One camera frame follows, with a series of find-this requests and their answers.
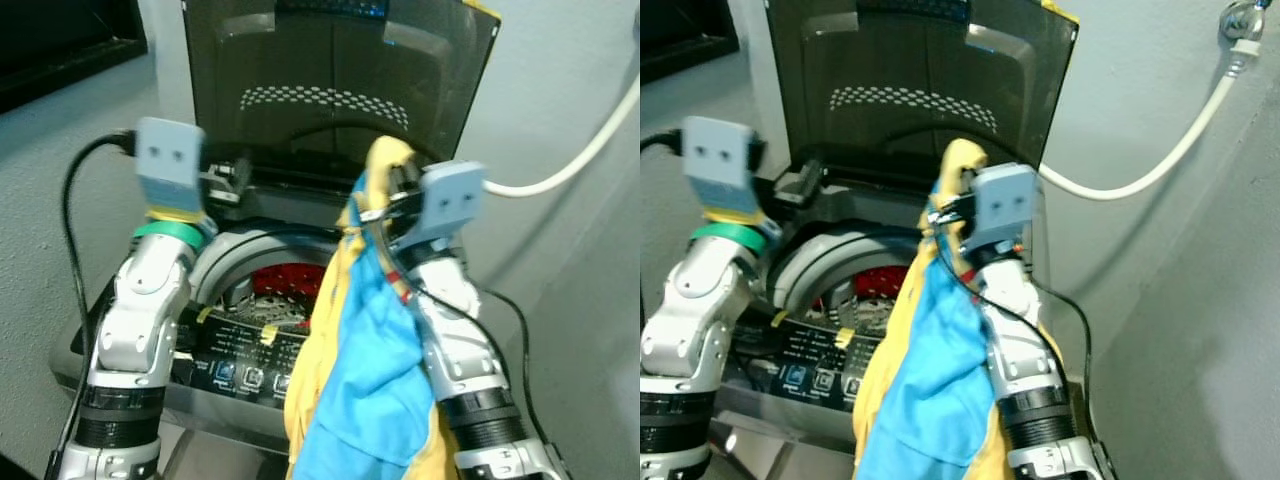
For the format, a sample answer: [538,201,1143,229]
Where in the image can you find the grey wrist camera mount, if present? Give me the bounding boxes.
[414,159,489,248]
[969,162,1042,253]
[682,114,767,225]
[134,117,208,223]

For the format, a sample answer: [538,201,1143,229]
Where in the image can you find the red white patterned garment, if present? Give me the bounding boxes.
[820,264,912,302]
[249,264,327,307]

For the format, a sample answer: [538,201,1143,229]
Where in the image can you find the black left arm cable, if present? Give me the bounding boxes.
[640,129,687,157]
[44,134,138,480]

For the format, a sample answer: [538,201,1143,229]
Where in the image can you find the white water inlet hose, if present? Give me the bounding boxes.
[1039,38,1251,202]
[484,75,641,199]

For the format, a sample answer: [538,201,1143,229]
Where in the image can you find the yellow and blue garment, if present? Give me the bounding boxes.
[284,136,452,480]
[854,137,1012,480]

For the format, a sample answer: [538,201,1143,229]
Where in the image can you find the dark transparent washer lid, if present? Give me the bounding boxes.
[765,0,1081,187]
[182,0,502,191]

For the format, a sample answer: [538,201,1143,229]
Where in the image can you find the metal wall tap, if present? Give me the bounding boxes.
[1219,0,1265,48]

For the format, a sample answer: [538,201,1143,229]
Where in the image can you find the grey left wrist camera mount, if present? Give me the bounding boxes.
[682,114,767,225]
[134,117,208,223]

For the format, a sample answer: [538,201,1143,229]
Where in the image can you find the black window frame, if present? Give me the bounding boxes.
[0,0,149,114]
[640,0,740,84]

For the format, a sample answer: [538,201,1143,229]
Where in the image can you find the grey top-load washing machine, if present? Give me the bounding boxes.
[715,165,1093,471]
[50,165,483,463]

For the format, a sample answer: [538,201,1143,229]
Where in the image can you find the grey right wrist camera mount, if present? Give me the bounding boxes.
[414,159,489,248]
[969,162,1042,253]

